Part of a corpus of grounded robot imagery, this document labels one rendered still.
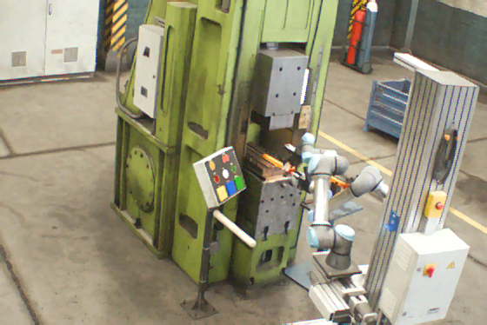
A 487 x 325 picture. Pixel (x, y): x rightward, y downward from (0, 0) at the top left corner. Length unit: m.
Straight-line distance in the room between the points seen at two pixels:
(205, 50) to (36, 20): 4.87
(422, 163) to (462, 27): 9.53
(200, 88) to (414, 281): 2.05
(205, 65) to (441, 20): 9.03
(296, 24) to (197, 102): 0.87
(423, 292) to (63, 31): 6.86
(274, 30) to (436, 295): 1.97
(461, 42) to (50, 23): 7.77
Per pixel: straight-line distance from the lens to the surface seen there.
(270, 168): 4.25
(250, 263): 4.52
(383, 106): 8.16
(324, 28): 4.36
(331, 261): 3.54
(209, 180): 3.69
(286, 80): 4.06
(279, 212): 4.42
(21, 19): 8.71
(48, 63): 8.98
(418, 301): 3.26
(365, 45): 11.40
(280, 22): 4.09
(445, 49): 12.74
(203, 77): 4.24
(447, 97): 2.99
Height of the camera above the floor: 2.68
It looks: 23 degrees down
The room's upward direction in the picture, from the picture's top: 8 degrees clockwise
